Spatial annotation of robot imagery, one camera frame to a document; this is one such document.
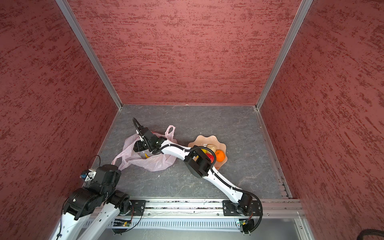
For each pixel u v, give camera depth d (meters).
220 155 0.85
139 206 0.75
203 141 0.95
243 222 0.72
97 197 0.49
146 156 0.92
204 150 0.65
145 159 0.80
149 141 0.76
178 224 0.77
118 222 0.73
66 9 0.71
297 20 0.75
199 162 0.63
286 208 0.76
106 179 0.52
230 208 0.74
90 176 0.60
